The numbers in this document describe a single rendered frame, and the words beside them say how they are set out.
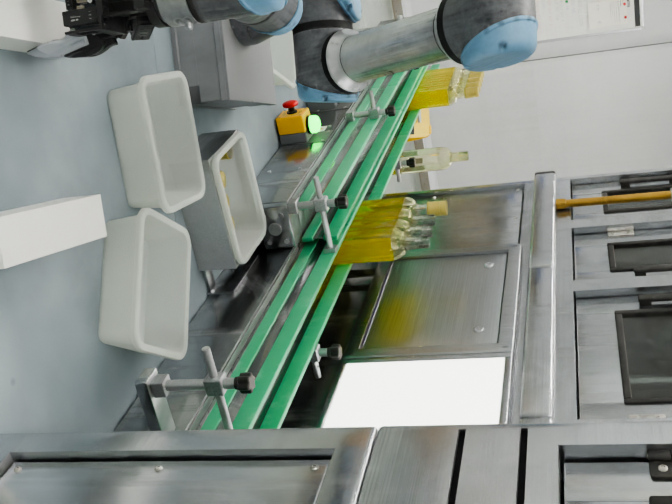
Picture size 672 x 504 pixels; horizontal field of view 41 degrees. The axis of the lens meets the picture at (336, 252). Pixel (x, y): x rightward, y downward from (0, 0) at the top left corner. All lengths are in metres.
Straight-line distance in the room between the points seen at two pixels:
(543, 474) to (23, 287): 0.72
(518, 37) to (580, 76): 6.51
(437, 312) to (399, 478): 1.02
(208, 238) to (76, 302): 0.41
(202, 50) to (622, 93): 6.44
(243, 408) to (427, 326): 0.57
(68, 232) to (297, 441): 0.45
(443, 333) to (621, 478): 0.95
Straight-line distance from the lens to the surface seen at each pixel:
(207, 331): 1.62
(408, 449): 0.95
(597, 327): 1.87
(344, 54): 1.62
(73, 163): 1.38
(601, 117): 7.99
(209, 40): 1.71
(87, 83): 1.45
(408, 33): 1.50
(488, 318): 1.85
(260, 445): 1.00
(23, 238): 1.16
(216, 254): 1.70
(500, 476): 0.90
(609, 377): 1.72
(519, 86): 7.90
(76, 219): 1.26
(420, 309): 1.92
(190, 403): 1.43
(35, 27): 1.25
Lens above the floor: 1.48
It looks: 16 degrees down
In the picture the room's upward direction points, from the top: 86 degrees clockwise
